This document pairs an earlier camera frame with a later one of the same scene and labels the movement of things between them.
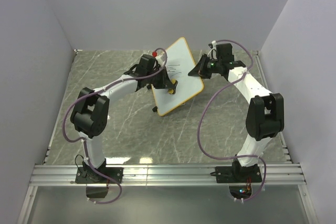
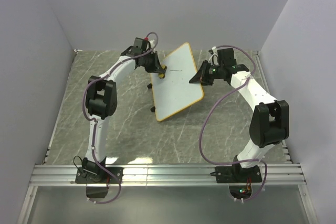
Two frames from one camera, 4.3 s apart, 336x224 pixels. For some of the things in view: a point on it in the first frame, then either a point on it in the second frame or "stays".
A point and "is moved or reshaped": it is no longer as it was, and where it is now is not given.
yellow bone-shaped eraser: (172, 91) is moved or reshaped
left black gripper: (166, 83) -> (157, 67)
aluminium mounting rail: (162, 174) stays
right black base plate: (237, 174) stays
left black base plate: (87, 175) stays
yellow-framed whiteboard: (180, 62) is moved or reshaped
